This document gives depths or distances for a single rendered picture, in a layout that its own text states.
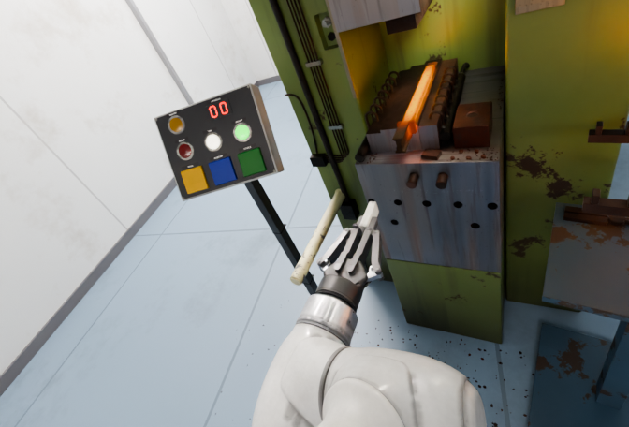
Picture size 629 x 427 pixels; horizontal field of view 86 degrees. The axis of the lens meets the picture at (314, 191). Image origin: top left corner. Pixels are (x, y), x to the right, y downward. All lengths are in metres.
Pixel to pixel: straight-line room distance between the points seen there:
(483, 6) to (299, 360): 1.16
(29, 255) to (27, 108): 1.00
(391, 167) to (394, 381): 0.68
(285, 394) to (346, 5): 0.77
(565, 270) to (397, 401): 0.65
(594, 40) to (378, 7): 0.48
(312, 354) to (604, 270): 0.69
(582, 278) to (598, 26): 0.54
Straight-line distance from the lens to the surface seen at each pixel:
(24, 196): 2.97
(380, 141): 1.01
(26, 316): 3.01
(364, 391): 0.39
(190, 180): 1.14
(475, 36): 1.35
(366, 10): 0.86
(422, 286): 1.39
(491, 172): 0.94
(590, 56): 1.03
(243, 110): 1.06
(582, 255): 0.99
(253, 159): 1.04
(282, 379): 0.50
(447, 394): 0.40
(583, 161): 1.19
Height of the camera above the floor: 1.47
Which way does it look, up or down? 35 degrees down
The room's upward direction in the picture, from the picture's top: 24 degrees counter-clockwise
